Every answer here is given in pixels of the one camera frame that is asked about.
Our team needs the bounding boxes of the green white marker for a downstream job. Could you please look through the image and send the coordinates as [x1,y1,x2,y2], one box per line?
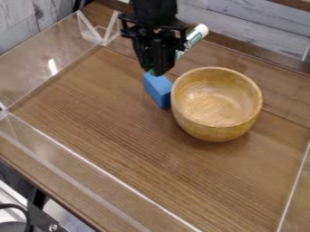
[148,24,208,76]

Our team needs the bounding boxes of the clear acrylic tray walls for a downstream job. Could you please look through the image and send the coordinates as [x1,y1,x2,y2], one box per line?
[0,9,310,232]

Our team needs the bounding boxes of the black table leg bracket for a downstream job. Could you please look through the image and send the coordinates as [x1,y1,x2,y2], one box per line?
[27,189,69,232]

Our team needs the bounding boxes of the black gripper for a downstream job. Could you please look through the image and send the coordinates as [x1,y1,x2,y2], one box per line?
[119,0,187,75]

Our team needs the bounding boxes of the brown wooden bowl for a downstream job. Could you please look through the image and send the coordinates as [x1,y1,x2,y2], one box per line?
[171,66,263,142]

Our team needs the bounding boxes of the blue foam block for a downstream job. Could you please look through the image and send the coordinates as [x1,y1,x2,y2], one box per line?
[143,72,172,109]

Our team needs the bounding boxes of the black cable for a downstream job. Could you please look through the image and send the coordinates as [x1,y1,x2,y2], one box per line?
[0,202,32,232]

